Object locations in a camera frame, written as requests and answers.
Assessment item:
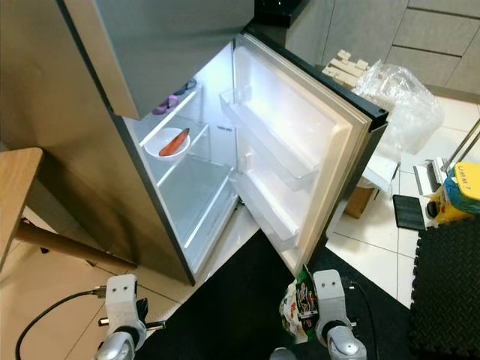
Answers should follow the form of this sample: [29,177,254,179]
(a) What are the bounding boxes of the white bowl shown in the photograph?
[140,125,194,161]

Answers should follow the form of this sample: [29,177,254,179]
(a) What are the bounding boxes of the clear crisper drawer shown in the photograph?
[154,154,239,275]

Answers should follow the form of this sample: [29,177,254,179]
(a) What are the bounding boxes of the black foam floor mat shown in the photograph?
[407,216,480,359]

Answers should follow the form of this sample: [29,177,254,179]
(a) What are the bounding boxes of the grey freezer door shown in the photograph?
[61,0,257,122]

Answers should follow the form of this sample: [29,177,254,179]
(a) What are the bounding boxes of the yellow lidded container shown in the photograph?
[422,160,480,227]

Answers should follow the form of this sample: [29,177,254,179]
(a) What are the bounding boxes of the glass fridge shelf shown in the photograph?
[131,112,211,185]

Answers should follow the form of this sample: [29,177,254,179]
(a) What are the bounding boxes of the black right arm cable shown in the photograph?
[347,279,377,357]

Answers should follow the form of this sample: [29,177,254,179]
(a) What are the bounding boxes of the clear fridge door bin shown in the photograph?
[219,86,322,193]
[229,171,301,254]

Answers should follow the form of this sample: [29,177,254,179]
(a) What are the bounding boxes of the metal pole handle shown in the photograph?
[445,115,480,175]

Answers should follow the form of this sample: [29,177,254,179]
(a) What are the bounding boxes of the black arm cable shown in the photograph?
[347,279,377,357]
[15,289,113,360]

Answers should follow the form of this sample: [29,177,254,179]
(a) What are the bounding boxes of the grey steel fridge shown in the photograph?
[0,0,233,286]

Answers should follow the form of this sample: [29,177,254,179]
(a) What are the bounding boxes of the black induction cooktop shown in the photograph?
[251,0,310,31]

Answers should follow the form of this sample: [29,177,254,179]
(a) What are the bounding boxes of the clear plastic bag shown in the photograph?
[352,60,446,160]

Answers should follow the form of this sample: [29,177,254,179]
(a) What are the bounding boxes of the green food seasoning packet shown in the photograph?
[279,264,317,344]

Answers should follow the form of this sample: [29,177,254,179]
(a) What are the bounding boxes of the orange carrot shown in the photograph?
[158,128,191,158]

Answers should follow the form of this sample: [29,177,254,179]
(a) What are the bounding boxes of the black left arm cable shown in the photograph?
[15,289,113,360]

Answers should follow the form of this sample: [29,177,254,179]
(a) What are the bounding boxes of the black ribbed pad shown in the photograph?
[391,193,433,233]

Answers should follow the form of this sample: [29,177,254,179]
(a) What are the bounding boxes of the grey kitchen cabinets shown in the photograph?
[285,0,480,98]

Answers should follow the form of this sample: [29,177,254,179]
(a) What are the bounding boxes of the white floor tool head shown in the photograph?
[411,155,456,202]

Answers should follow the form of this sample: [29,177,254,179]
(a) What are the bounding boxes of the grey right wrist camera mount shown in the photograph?
[313,269,351,332]

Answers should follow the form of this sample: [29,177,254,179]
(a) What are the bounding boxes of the small dark object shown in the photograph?
[171,78,197,97]

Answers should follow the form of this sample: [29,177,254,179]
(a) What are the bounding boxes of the small purple object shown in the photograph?
[151,94,182,116]

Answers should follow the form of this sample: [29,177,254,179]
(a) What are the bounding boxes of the wooden table leg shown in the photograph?
[15,218,139,270]

